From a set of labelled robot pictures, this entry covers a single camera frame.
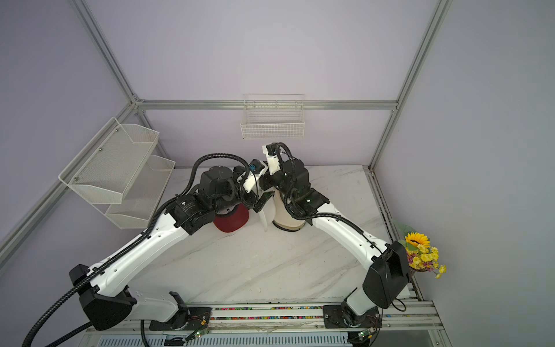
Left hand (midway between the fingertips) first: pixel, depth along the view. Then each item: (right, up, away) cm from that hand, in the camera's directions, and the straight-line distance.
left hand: (259, 183), depth 68 cm
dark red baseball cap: (-16, -15, +27) cm, 35 cm away
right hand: (0, +6, +4) cm, 7 cm away
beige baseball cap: (+7, -16, +26) cm, 31 cm away
